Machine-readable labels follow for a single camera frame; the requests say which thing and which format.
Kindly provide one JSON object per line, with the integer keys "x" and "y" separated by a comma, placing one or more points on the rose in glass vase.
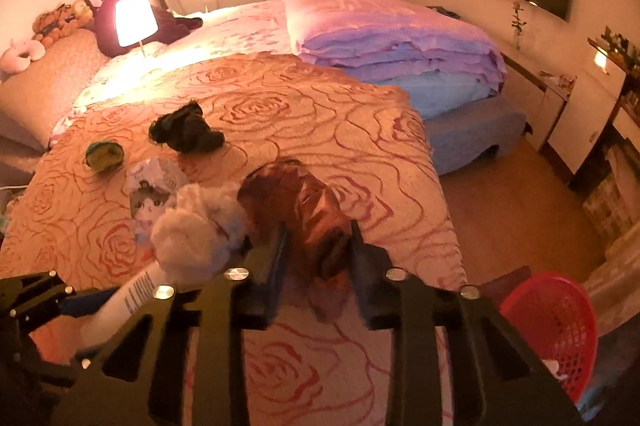
{"x": 517, "y": 25}

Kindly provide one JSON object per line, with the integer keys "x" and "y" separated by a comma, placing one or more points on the dark purple plush toy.
{"x": 105, "y": 25}

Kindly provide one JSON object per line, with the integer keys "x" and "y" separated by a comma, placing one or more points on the round green lid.
{"x": 102, "y": 155}

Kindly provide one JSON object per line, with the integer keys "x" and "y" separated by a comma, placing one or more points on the row of cosmetic bottles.
{"x": 622, "y": 48}

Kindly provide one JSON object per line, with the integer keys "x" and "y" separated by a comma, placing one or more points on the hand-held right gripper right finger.
{"x": 370, "y": 286}

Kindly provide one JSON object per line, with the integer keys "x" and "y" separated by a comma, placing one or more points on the glowing table lamp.
{"x": 135, "y": 18}

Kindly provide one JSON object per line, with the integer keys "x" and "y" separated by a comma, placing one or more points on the brown snack bag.
{"x": 300, "y": 211}

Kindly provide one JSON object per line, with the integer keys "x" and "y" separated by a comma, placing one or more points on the small black plastic bag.
{"x": 187, "y": 133}

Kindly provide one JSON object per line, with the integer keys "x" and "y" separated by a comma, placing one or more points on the red plastic mesh basket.
{"x": 555, "y": 321}

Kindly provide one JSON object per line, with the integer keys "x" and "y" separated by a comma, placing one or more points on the dark cloth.
{"x": 445, "y": 11}

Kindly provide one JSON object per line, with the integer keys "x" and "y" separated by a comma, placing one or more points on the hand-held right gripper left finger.
{"x": 270, "y": 271}

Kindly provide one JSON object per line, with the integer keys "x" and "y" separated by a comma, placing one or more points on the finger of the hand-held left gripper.
{"x": 87, "y": 301}
{"x": 55, "y": 368}

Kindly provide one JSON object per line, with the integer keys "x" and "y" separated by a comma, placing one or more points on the small clutter on cabinet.
{"x": 560, "y": 80}

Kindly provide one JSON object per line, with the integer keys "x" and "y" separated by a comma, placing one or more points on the white dressing table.
{"x": 627, "y": 120}

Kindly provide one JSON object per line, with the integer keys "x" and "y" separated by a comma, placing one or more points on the white tissue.
{"x": 555, "y": 368}
{"x": 192, "y": 236}

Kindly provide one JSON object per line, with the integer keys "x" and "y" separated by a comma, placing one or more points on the peach textured pillow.
{"x": 45, "y": 85}

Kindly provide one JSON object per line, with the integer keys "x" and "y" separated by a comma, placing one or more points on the white labelled tube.
{"x": 127, "y": 306}

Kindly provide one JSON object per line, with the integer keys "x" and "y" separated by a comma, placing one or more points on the cat print tissue packet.
{"x": 150, "y": 201}

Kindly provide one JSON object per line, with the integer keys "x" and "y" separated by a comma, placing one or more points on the orange plush toy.
{"x": 55, "y": 23}

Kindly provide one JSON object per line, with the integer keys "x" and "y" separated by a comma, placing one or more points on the floral bed sheet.
{"x": 200, "y": 45}

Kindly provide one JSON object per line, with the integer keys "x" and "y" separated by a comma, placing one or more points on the clear storage boxes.
{"x": 607, "y": 206}

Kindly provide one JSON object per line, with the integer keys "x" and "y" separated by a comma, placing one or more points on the tall white cabinet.
{"x": 592, "y": 115}

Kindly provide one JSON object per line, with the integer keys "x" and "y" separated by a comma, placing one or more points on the folded pink quilt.
{"x": 390, "y": 30}

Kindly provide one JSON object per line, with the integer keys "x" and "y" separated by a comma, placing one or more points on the low white cabinet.
{"x": 540, "y": 105}

